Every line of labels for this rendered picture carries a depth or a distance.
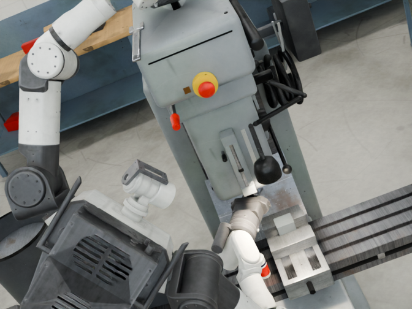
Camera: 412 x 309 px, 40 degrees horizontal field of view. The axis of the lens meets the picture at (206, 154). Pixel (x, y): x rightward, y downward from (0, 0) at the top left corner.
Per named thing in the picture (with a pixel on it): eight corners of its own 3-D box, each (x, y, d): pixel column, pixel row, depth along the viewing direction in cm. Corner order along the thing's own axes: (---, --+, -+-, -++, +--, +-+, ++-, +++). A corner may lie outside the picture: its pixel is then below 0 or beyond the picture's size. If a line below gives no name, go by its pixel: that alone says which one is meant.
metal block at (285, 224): (298, 235, 189) (293, 221, 186) (281, 241, 189) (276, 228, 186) (294, 225, 193) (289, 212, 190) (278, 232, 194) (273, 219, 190)
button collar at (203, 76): (221, 92, 136) (213, 70, 133) (198, 102, 136) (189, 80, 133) (220, 89, 137) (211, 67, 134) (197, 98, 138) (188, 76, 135)
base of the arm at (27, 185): (26, 236, 124) (67, 205, 123) (-12, 190, 122) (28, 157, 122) (46, 221, 139) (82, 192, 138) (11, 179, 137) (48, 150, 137)
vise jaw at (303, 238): (318, 244, 184) (315, 235, 182) (274, 260, 185) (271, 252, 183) (312, 232, 189) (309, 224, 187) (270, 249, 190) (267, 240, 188)
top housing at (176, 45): (260, 73, 137) (238, 11, 128) (158, 113, 138) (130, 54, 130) (228, 16, 177) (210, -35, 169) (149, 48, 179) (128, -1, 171)
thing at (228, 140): (257, 192, 165) (234, 133, 154) (244, 197, 165) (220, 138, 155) (254, 184, 169) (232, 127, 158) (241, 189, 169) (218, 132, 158)
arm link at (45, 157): (8, 144, 123) (7, 206, 125) (49, 146, 123) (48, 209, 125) (26, 140, 135) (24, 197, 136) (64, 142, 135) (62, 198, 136)
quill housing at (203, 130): (284, 182, 169) (251, 91, 153) (219, 207, 171) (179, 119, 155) (270, 150, 186) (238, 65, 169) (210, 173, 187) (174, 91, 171)
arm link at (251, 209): (265, 190, 174) (257, 217, 165) (274, 214, 179) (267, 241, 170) (227, 194, 180) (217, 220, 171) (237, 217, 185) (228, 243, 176)
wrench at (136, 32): (145, 58, 126) (143, 55, 125) (129, 65, 126) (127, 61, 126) (144, 24, 147) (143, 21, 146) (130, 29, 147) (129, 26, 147)
